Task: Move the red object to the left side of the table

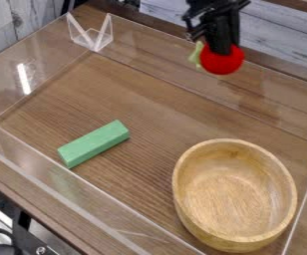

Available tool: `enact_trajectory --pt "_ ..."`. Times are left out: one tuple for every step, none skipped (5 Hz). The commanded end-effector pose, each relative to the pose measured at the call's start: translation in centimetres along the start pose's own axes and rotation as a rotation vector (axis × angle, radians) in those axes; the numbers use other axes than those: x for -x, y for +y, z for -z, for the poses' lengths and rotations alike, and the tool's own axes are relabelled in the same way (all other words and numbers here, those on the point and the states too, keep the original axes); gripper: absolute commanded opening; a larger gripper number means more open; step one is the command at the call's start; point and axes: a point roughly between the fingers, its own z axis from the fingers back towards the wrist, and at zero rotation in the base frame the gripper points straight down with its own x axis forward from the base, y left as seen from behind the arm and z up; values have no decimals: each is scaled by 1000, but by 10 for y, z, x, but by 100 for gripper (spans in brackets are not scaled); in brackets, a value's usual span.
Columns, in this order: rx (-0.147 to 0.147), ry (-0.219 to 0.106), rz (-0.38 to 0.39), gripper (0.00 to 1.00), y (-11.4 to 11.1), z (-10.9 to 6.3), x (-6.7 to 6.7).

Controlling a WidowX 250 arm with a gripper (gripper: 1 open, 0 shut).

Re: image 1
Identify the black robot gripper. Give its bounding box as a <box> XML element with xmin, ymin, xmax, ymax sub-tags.
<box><xmin>181</xmin><ymin>0</ymin><xmax>251</xmax><ymax>56</ymax></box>

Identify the red plush strawberry toy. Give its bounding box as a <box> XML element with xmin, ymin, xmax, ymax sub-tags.
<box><xmin>188</xmin><ymin>41</ymin><xmax>244</xmax><ymax>75</ymax></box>

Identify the green rectangular block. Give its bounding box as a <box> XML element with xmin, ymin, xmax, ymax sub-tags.
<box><xmin>58</xmin><ymin>120</ymin><xmax>131</xmax><ymax>168</ymax></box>

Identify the wooden bowl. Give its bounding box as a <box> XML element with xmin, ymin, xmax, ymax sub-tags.
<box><xmin>172</xmin><ymin>138</ymin><xmax>298</xmax><ymax>253</ymax></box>

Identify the clear acrylic tray wall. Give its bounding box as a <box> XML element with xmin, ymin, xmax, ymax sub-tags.
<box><xmin>0</xmin><ymin>7</ymin><xmax>307</xmax><ymax>255</ymax></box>

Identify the black table leg bracket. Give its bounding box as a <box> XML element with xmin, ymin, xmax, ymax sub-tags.
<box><xmin>13</xmin><ymin>210</ymin><xmax>60</xmax><ymax>255</ymax></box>

